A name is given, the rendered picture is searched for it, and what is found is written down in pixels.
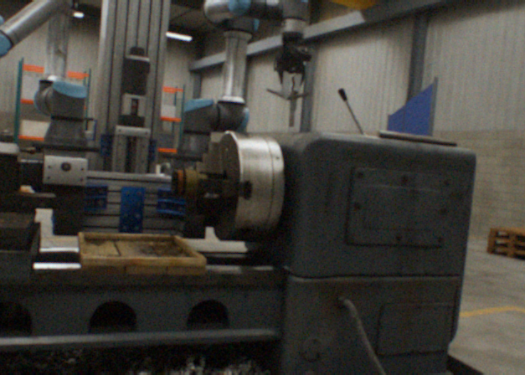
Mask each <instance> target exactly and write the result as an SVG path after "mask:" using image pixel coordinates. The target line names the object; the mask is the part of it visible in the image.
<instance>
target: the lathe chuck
mask: <svg viewBox="0 0 525 375"><path fill-rule="evenodd" d="M242 134H247V133H239V132H231V131H228V132H226V133H225V134H224V135H222V136H221V147H222V158H223V167H224V170H225V171H226V172H227V174H228V180H230V181H236V182H245V180H249V182H250V197H248V200H244V197H238V196H227V197H226V200H225V202H224V203H221V204H220V207H219V213H218V217H217V221H216V224H215V228H214V235H215V237H216V238H217V239H218V240H219V241H234V242H254V241H256V240H257V239H258V238H259V237H260V235H261V234H262V232H263V230H264V227H265V223H266V221H268V217H269V213H270V206H271V201H272V193H273V167H272V160H271V155H270V148H269V147H268V144H266V142H265V139H264V138H263V137H262V136H260V135H256V134H249V135H251V136H245V135H242ZM248 226H250V227H252V228H254V231H252V232H251V233H249V234H243V233H242V232H241V231H242V230H243V228H244V227H248Z"/></svg>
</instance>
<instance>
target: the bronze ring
mask: <svg viewBox="0 0 525 375"><path fill-rule="evenodd" d="M200 178H207V176H206V175H205V174H199V171H198V168H197V167H195V168H193V170H189V168H184V169H183V171H182V170H173V172H172V176H171V194H172V196H174V197H180V196H181V197H182V198H191V200H192V201H194V202H195V201H196V200H197V197H198V196H204V195H205V194H206V193H200V192H199V185H200ZM207 179H208V178H207Z"/></svg>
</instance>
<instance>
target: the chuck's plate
mask: <svg viewBox="0 0 525 375"><path fill-rule="evenodd" d="M260 136H262V135H260ZM262 137H263V138H264V139H265V142H266V144H268V147H269V148H270V155H271V160H272V167H273V193H272V201H271V206H270V213H269V217H268V221H266V223H265V227H264V230H263V232H262V234H261V235H260V237H259V238H258V239H257V240H256V241H254V242H264V241H266V240H268V239H269V238H270V237H271V235H272V234H273V233H274V232H275V228H276V226H277V224H278V221H279V218H280V215H281V208H283V203H284V196H285V166H284V161H283V157H282V156H281V150H280V148H279V147H278V145H277V143H276V141H275V139H274V138H273V137H272V136H262Z"/></svg>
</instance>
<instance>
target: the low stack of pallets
mask: <svg viewBox="0 0 525 375"><path fill-rule="evenodd" d="M498 231H500V232H506V234H498ZM488 238H489V239H488V243H487V244H488V247H487V248H486V251H487V253H488V254H507V257H508V258H511V259H515V258H525V227H490V235H489V236H488ZM497 240H498V241H502V242H506V243H497ZM495 249H501V250H502V251H495ZM517 253H519V254H523V255H517Z"/></svg>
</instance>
